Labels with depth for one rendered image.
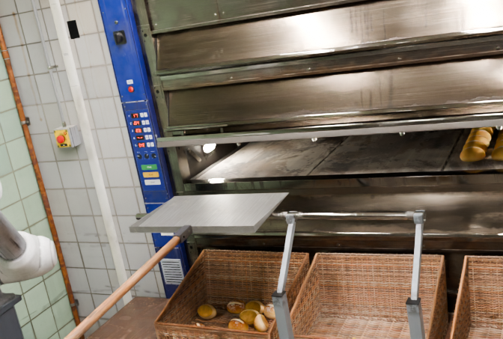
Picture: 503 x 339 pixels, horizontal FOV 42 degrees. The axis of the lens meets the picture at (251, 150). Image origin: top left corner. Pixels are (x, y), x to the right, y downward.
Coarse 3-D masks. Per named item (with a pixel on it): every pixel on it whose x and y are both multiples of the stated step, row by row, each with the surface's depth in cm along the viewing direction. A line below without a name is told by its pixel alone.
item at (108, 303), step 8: (176, 240) 236; (168, 248) 231; (160, 256) 226; (144, 264) 220; (152, 264) 221; (136, 272) 215; (144, 272) 217; (128, 280) 211; (136, 280) 213; (120, 288) 207; (128, 288) 208; (112, 296) 202; (120, 296) 204; (104, 304) 199; (112, 304) 201; (96, 312) 195; (104, 312) 197; (88, 320) 191; (96, 320) 194; (80, 328) 188; (88, 328) 191; (72, 336) 185; (80, 336) 187
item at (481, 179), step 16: (288, 176) 290; (304, 176) 286; (320, 176) 281; (336, 176) 277; (352, 176) 274; (368, 176) 270; (384, 176) 266; (400, 176) 262; (416, 176) 259; (432, 176) 256; (448, 176) 253; (464, 176) 251; (480, 176) 248; (496, 176) 246
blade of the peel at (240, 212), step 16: (288, 192) 265; (160, 208) 278; (176, 208) 274; (192, 208) 270; (208, 208) 266; (224, 208) 263; (240, 208) 259; (256, 208) 256; (272, 208) 250; (144, 224) 264; (160, 224) 260; (176, 224) 257; (192, 224) 254; (208, 224) 250; (224, 224) 247; (240, 224) 244; (256, 224) 236
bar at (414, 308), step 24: (288, 216) 245; (312, 216) 241; (336, 216) 237; (360, 216) 233; (384, 216) 229; (408, 216) 225; (288, 240) 242; (288, 264) 239; (288, 312) 235; (408, 312) 211; (288, 336) 234
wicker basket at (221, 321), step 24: (216, 264) 308; (264, 264) 296; (192, 288) 302; (216, 288) 309; (240, 288) 303; (264, 288) 297; (288, 288) 291; (168, 312) 284; (192, 312) 300; (216, 312) 305; (168, 336) 274; (192, 336) 268; (216, 336) 262; (240, 336) 257; (264, 336) 251
